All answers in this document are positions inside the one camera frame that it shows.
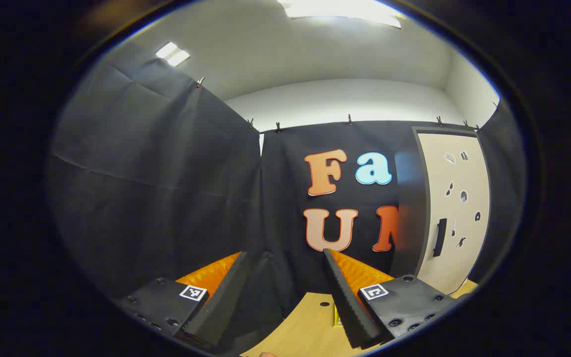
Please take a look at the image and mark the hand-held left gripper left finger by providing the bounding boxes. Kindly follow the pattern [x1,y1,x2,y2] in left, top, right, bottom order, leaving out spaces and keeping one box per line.
[114,250,251,350]

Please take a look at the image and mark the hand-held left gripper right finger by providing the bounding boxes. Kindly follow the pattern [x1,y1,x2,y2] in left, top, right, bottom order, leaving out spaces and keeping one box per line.
[322,248,459,351]

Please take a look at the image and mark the grey cabinet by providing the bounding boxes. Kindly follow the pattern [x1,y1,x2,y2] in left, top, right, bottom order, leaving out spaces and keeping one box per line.
[390,125,490,279]

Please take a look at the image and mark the black cabinet door handle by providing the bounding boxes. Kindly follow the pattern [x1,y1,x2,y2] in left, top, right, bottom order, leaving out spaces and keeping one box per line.
[433,218,448,257]

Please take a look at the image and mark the black backdrop cloth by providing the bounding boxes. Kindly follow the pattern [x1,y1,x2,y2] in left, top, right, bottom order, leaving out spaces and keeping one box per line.
[48,40,526,348]

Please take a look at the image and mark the small ceiling light panel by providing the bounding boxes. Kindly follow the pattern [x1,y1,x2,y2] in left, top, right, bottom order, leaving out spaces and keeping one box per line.
[155,41,191,67]

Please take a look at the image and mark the large ceiling light panel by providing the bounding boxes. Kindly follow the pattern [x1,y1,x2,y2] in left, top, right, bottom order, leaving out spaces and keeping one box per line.
[277,0,402,29]

